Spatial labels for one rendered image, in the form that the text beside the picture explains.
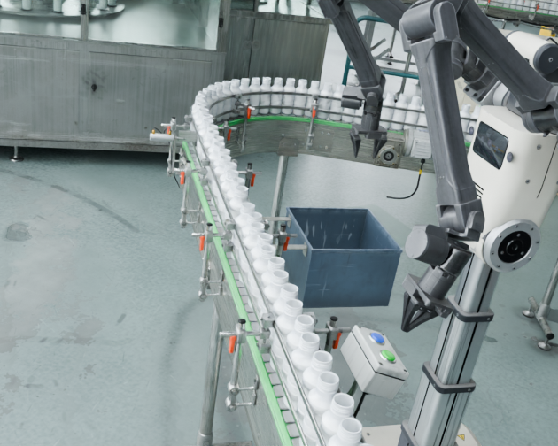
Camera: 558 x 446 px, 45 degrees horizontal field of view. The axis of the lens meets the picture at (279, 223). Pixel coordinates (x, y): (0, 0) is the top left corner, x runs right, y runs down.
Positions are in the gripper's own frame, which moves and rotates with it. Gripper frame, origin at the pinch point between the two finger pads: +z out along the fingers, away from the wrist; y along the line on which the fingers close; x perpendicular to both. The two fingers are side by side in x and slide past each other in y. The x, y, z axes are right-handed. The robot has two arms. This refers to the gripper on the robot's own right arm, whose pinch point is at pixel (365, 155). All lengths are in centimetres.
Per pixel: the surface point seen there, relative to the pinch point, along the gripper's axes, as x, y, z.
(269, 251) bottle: 57, 42, 3
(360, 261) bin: 15.0, 1.6, 30.8
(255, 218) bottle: 39, 42, 3
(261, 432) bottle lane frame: 87, 46, 31
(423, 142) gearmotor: -75, -56, 21
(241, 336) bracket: 79, 51, 12
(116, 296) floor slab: -103, 81, 118
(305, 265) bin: 12.2, 18.9, 33.5
